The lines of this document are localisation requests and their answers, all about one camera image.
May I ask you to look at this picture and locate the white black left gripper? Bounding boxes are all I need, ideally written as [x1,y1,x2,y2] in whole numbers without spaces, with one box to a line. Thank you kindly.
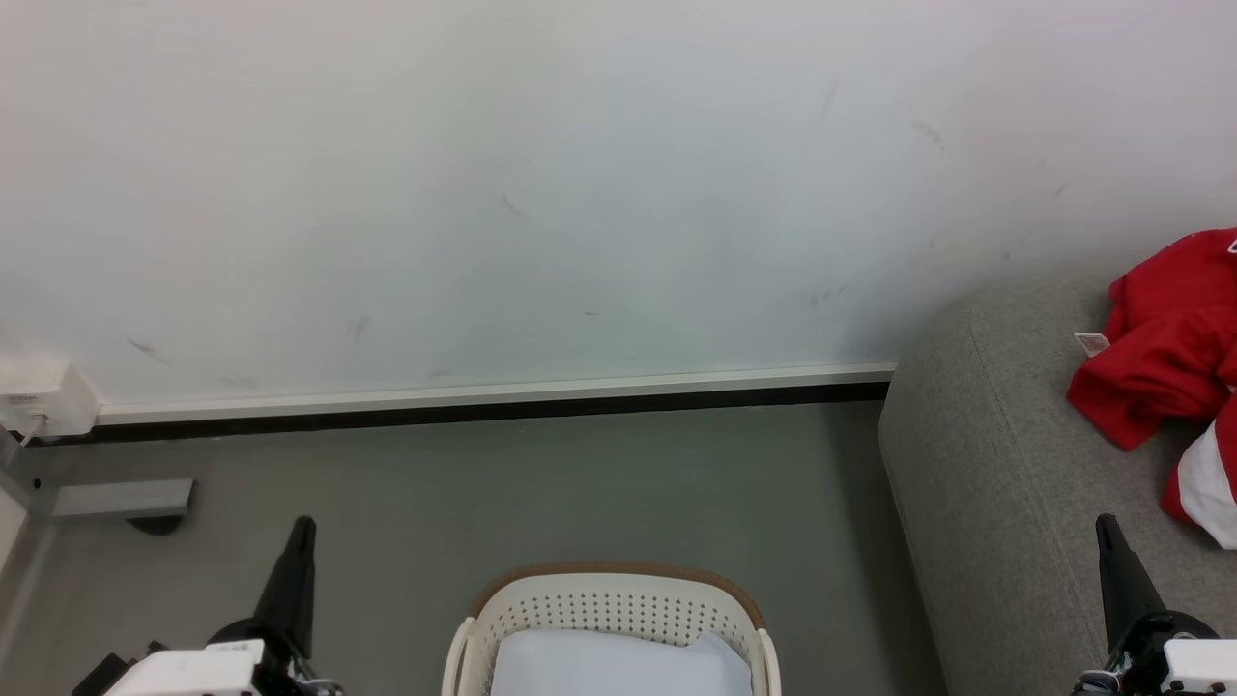
[106,516,341,696]

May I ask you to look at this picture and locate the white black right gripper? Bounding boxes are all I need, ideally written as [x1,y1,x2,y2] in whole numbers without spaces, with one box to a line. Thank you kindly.
[1073,513,1237,696]

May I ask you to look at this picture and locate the red and white jersey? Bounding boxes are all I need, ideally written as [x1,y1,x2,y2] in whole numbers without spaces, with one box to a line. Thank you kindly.
[1066,227,1237,550]

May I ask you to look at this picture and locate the grey fabric sofa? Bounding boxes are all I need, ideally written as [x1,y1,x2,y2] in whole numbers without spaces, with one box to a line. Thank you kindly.
[877,266,1237,696]

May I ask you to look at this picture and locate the white and black baseboard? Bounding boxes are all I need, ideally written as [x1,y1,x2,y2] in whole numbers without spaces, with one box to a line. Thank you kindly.
[19,362,897,446]

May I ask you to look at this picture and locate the white power box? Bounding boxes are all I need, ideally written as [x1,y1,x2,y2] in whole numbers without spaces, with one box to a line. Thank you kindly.
[0,354,101,444]

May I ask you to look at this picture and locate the white perforated laundry basket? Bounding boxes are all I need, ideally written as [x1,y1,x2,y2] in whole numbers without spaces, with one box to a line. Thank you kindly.
[443,563,782,696]

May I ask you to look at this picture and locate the pale blue cloth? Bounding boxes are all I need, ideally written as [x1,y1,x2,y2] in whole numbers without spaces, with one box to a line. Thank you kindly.
[491,628,753,696]

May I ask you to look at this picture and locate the grey metal frame foot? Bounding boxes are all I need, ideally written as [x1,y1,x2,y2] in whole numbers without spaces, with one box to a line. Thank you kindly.
[0,425,196,523]

